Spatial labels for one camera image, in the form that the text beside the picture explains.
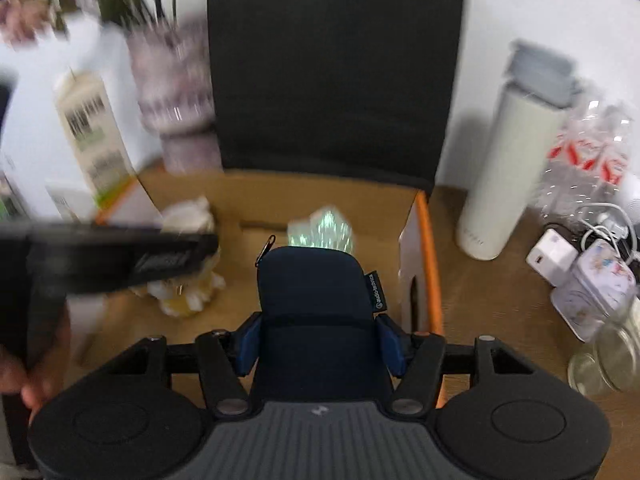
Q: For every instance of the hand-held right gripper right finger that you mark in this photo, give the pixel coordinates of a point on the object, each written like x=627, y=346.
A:
x=391, y=347

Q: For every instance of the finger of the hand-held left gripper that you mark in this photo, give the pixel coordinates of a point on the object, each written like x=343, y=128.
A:
x=175, y=257

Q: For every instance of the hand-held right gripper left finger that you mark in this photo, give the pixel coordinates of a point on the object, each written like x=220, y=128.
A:
x=248, y=347

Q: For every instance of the navy blue zip pouch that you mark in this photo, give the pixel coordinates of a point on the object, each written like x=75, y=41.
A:
x=320, y=300

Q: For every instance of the red cardboard box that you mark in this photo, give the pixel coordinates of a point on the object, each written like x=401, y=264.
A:
x=300, y=192

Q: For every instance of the wooden desktop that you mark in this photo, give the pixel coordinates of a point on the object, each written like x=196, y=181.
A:
x=500, y=305

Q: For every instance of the person's left hand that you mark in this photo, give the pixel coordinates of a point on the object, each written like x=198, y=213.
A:
x=42, y=390

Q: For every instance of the cream crumpled paper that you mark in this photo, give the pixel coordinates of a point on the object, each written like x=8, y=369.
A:
x=192, y=215

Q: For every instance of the pale green crumpled wrapper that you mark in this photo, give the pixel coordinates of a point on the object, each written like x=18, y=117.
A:
x=322, y=232

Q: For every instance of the white green milk carton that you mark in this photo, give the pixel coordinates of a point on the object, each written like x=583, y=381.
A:
x=92, y=130

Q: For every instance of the pink marbled vase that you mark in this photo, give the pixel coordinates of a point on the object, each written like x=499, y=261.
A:
x=172, y=95

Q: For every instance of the white power adapter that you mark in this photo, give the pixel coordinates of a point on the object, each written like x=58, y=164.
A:
x=550, y=257

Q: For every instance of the printed tin box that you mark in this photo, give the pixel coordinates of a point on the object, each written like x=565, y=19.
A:
x=595, y=290

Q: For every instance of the white thermos bottle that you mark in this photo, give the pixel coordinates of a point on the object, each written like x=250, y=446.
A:
x=510, y=150

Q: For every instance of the black paper bag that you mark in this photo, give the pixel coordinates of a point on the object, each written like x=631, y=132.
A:
x=330, y=70

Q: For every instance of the wrapped water bottle pack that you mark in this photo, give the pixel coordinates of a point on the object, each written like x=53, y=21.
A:
x=590, y=155

